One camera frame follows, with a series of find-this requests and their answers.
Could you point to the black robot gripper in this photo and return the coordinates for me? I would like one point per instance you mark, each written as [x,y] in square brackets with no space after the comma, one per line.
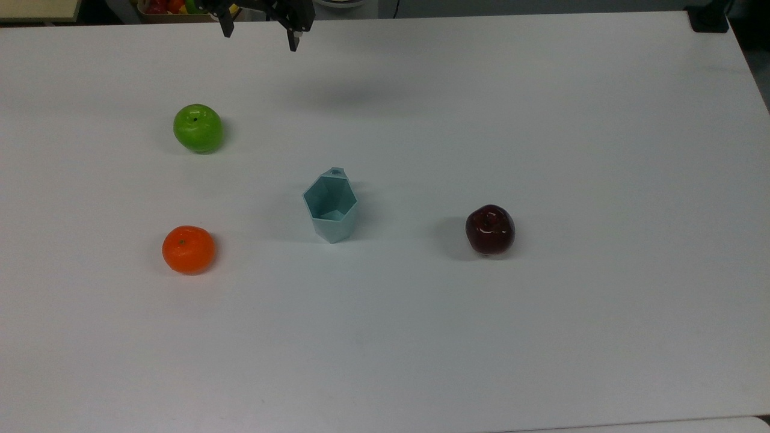
[264,7]

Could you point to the light blue faceted mug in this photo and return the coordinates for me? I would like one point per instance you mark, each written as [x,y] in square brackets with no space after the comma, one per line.
[329,207]

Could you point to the basket of toy fruit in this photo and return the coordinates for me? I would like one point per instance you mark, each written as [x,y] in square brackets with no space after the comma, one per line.
[162,12]

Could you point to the green apple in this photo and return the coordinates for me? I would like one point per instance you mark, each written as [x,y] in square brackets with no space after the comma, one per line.
[198,128]

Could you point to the wooden side table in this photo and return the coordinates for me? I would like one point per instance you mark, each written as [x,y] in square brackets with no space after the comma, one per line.
[36,9]

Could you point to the orange mandarin fruit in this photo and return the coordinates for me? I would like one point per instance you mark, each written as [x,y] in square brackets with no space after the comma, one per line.
[188,249]

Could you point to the dark red apple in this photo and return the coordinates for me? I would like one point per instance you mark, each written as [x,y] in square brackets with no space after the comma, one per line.
[489,230]

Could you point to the black table clamp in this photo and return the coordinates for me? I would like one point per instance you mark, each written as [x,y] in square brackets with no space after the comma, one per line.
[708,19]

